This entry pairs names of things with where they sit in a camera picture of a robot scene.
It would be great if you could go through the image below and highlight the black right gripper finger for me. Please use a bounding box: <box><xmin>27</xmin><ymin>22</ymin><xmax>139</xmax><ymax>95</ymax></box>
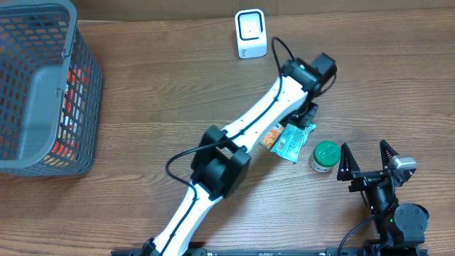
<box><xmin>380</xmin><ymin>139</ymin><xmax>398</xmax><ymax>169</ymax></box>
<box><xmin>337</xmin><ymin>143</ymin><xmax>360</xmax><ymax>181</ymax></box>

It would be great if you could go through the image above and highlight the green lid white jar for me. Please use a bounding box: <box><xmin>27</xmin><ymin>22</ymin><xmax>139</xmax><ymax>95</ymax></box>
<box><xmin>309</xmin><ymin>141</ymin><xmax>341</xmax><ymax>173</ymax></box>

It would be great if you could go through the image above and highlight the teal snack packet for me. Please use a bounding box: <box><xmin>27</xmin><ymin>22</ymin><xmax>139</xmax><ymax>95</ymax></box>
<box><xmin>271</xmin><ymin>124</ymin><xmax>316</xmax><ymax>163</ymax></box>

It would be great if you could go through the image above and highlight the small orange box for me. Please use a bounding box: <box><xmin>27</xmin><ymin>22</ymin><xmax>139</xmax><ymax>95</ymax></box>
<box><xmin>260</xmin><ymin>123</ymin><xmax>284</xmax><ymax>149</ymax></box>

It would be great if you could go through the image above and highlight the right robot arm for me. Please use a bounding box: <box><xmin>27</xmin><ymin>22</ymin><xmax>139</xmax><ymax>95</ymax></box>
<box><xmin>336</xmin><ymin>140</ymin><xmax>429</xmax><ymax>255</ymax></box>

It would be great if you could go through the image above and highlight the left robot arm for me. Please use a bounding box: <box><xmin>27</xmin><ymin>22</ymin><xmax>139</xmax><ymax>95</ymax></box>
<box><xmin>141</xmin><ymin>53</ymin><xmax>337</xmax><ymax>255</ymax></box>

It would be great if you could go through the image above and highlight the white barcode scanner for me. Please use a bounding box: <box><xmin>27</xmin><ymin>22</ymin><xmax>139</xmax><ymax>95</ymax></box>
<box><xmin>234</xmin><ymin>9</ymin><xmax>267</xmax><ymax>59</ymax></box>

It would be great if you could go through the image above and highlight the long orange noodle package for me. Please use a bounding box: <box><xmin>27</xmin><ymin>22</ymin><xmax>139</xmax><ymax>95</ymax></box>
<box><xmin>50</xmin><ymin>68</ymin><xmax>90</xmax><ymax>167</ymax></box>

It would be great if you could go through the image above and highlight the grey plastic mesh basket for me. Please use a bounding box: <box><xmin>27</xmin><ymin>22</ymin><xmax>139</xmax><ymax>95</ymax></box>
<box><xmin>1</xmin><ymin>1</ymin><xmax>104</xmax><ymax>176</ymax></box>

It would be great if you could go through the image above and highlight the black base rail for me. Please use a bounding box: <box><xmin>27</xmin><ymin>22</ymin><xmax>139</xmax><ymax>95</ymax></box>
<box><xmin>111</xmin><ymin>247</ymin><xmax>429</xmax><ymax>256</ymax></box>

